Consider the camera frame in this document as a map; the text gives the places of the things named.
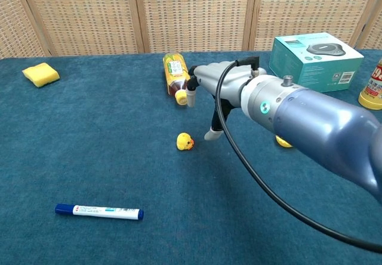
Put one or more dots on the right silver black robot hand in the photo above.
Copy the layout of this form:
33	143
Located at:
209	77

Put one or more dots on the small yellow rubber duck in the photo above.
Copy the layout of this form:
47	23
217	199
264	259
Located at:
184	141

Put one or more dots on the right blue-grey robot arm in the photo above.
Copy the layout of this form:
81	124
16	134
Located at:
322	124

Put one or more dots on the yellow tea bottle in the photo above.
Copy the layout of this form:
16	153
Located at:
176	74

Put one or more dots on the woven bamboo screen panel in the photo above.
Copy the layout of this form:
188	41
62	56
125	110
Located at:
194	14
310	8
15	32
375	32
89	14

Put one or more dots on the yellow fluted cup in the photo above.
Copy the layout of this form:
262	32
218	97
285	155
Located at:
283	143

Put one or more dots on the teal speakerphone box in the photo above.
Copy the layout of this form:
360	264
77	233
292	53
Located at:
313	59

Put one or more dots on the blue carpet table cover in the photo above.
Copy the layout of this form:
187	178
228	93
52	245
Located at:
119	157

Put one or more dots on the yellow green-capped cleaner bottle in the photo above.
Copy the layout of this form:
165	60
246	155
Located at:
372	95

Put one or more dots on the yellow sponge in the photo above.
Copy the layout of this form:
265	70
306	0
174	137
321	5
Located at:
40	74

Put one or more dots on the blue white marker pen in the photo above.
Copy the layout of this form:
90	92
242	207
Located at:
101	212

